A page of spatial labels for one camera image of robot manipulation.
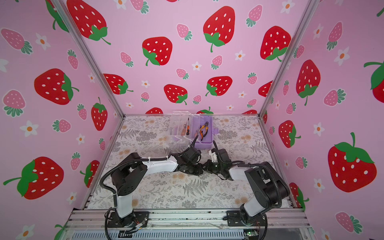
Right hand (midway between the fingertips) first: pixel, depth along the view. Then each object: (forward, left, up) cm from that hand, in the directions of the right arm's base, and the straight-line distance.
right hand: (199, 167), depth 89 cm
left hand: (-2, -3, -1) cm, 4 cm away
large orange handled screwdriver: (+21, +14, +6) cm, 25 cm away
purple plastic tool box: (+35, +4, +6) cm, 35 cm away
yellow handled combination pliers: (+37, -1, -2) cm, 37 cm away
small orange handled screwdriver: (+22, +10, +7) cm, 25 cm away
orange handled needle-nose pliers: (+28, +2, 0) cm, 28 cm away
